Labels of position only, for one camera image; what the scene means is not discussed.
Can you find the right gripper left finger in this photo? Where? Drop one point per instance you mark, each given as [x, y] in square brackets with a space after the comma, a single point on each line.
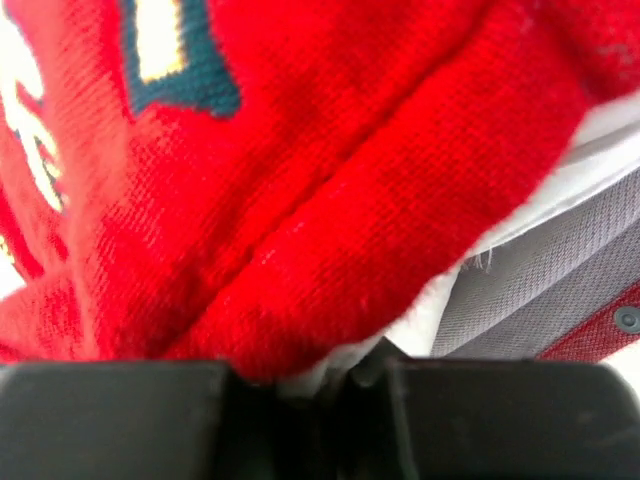
[152, 420]

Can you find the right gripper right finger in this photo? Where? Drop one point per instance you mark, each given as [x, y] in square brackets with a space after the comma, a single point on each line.
[402, 418]

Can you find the red printed pillowcase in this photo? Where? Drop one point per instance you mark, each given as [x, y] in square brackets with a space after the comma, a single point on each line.
[264, 182]

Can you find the white pillow insert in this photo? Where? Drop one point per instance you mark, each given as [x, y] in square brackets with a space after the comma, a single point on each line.
[601, 154]

